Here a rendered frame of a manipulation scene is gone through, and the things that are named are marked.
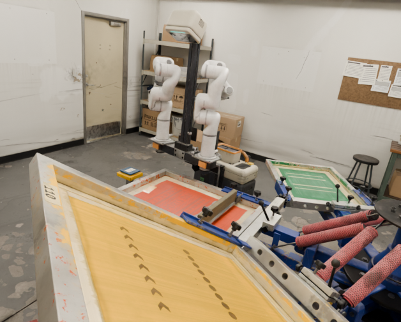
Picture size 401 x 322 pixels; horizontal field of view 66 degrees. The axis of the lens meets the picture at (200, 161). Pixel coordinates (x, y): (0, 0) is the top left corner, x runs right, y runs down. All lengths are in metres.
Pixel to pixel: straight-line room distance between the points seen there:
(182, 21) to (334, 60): 3.56
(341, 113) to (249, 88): 1.57
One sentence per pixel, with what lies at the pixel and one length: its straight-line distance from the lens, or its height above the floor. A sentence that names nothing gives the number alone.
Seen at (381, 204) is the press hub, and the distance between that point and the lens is 1.51.
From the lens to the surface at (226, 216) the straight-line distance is 1.79.
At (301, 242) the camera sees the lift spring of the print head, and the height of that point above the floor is 1.06.
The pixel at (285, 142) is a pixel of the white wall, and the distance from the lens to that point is 5.52.
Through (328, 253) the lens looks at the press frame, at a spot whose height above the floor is 1.02.
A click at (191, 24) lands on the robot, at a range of 1.97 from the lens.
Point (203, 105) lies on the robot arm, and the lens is 1.99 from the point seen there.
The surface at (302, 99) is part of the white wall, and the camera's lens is 5.35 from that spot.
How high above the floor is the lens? 1.84
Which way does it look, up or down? 20 degrees down
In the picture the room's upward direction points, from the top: 7 degrees clockwise
